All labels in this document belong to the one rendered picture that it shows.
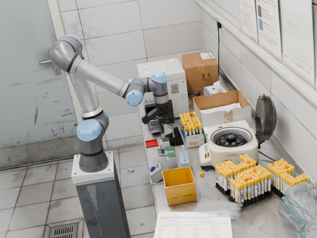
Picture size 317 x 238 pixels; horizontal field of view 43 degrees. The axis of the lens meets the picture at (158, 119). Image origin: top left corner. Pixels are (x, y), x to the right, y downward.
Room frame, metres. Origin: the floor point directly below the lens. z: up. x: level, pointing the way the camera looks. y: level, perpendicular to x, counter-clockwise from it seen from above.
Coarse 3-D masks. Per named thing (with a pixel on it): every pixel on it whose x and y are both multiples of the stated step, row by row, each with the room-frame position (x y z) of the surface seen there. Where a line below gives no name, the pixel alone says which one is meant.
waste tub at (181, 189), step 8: (184, 168) 1.54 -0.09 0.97; (168, 176) 1.53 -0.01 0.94; (176, 176) 1.54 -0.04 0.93; (184, 176) 1.54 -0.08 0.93; (192, 176) 1.46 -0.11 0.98; (168, 184) 1.53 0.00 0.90; (176, 184) 1.54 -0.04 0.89; (184, 184) 1.41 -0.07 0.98; (192, 184) 1.41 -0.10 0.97; (168, 192) 1.41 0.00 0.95; (176, 192) 1.41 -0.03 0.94; (184, 192) 1.41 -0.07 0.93; (192, 192) 1.41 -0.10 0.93; (168, 200) 1.41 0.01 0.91; (176, 200) 1.41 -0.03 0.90; (184, 200) 1.41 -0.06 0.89; (192, 200) 1.41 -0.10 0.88
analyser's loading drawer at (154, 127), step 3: (156, 117) 2.16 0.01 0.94; (150, 120) 2.16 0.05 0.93; (153, 120) 2.12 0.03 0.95; (156, 120) 2.12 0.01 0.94; (150, 123) 2.11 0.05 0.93; (153, 123) 2.12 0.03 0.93; (156, 123) 2.12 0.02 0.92; (150, 126) 2.11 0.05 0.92; (153, 126) 2.06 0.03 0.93; (156, 126) 2.06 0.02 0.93; (159, 126) 2.06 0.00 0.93; (150, 129) 2.06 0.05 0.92; (153, 129) 2.06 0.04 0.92; (156, 129) 2.06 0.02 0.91; (159, 129) 2.06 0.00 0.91; (153, 132) 2.06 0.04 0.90
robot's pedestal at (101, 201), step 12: (96, 180) 1.69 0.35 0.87; (108, 180) 1.68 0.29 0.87; (84, 192) 1.68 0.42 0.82; (96, 192) 1.68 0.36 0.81; (108, 192) 1.68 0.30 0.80; (120, 192) 1.83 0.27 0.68; (84, 204) 1.68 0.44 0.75; (96, 204) 1.68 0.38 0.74; (108, 204) 1.68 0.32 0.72; (120, 204) 1.69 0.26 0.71; (84, 216) 1.67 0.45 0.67; (96, 216) 1.68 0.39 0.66; (108, 216) 1.68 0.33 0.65; (120, 216) 1.68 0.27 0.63; (96, 228) 1.68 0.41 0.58; (108, 228) 1.68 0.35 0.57; (120, 228) 1.68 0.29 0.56
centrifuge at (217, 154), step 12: (216, 132) 1.78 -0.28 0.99; (228, 132) 1.80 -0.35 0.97; (240, 132) 1.78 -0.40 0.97; (252, 132) 1.74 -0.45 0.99; (204, 144) 1.80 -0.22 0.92; (216, 144) 1.66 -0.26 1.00; (252, 144) 1.62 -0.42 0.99; (204, 156) 1.69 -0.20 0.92; (216, 156) 1.61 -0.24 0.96; (228, 156) 1.60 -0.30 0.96; (252, 156) 1.59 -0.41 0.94
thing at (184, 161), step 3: (180, 153) 1.66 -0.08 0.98; (183, 153) 1.66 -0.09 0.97; (186, 153) 1.65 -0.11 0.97; (180, 156) 1.63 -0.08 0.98; (183, 156) 1.63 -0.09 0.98; (186, 156) 1.63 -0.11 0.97; (180, 159) 1.61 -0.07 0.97; (183, 159) 1.61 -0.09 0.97; (186, 159) 1.60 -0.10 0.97; (183, 162) 1.58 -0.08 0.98; (186, 162) 1.58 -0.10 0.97; (183, 165) 1.58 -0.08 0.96; (186, 165) 1.58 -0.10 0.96; (189, 165) 1.58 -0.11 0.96; (192, 171) 1.63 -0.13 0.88
